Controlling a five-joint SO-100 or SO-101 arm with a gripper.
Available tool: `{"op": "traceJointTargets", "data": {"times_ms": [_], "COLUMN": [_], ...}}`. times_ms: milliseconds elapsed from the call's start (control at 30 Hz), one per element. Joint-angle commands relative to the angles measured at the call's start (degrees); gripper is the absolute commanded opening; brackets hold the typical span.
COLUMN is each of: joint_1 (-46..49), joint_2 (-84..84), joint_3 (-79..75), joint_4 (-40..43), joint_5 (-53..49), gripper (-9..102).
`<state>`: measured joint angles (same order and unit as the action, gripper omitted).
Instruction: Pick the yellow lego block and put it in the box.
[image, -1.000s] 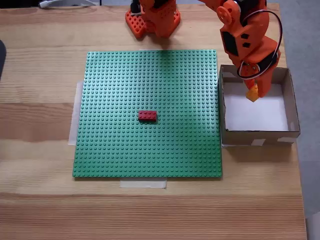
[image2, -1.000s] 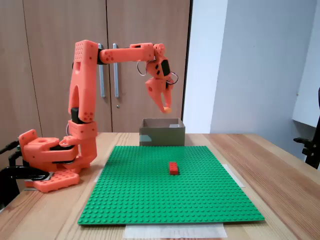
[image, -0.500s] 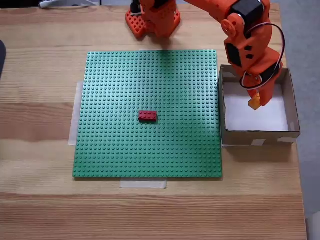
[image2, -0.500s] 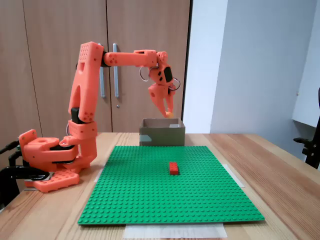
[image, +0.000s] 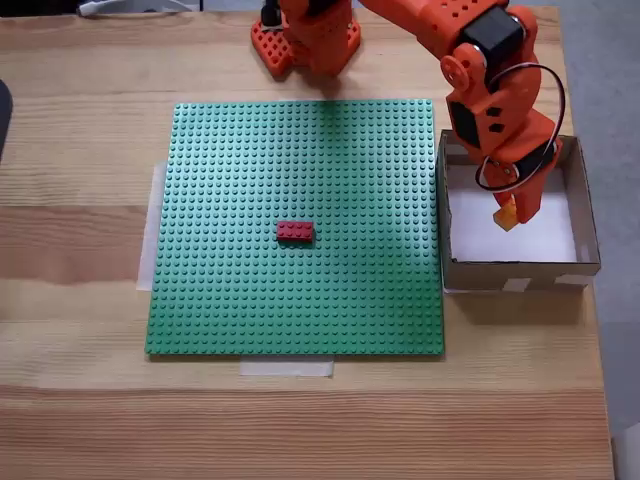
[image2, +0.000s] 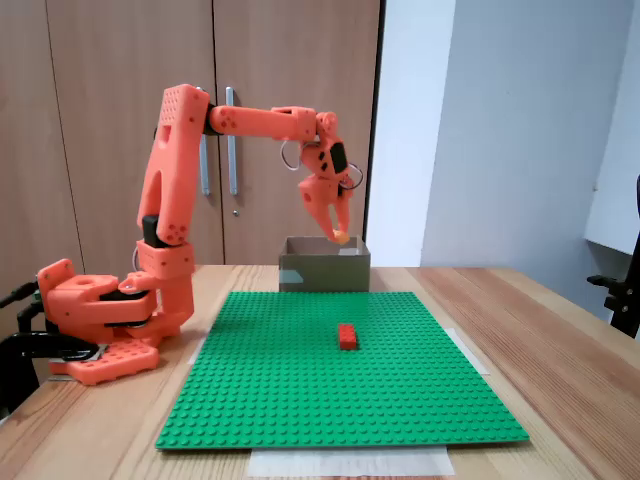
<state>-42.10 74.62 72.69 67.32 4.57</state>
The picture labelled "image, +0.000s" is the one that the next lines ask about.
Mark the cardboard box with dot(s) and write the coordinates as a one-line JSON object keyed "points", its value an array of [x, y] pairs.
{"points": [[480, 277]]}

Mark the white paper sheet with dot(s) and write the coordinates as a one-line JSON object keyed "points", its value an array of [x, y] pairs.
{"points": [[465, 235]]}

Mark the green lego baseplate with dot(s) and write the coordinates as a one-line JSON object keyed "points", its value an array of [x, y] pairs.
{"points": [[225, 275]]}

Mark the yellow lego block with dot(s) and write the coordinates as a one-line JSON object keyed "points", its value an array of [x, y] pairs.
{"points": [[506, 220]]}

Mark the black rounded device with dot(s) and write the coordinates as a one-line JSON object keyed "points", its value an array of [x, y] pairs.
{"points": [[4, 120]]}

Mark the red lego block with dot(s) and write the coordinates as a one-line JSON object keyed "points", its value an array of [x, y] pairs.
{"points": [[296, 232]]}

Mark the short masking tape strip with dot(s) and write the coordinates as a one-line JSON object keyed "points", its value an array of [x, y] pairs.
{"points": [[285, 368]]}

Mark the long masking tape strip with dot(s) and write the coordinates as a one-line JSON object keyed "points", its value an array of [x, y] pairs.
{"points": [[150, 225]]}

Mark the white plastic object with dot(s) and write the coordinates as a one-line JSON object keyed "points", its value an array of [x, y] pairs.
{"points": [[125, 6]]}

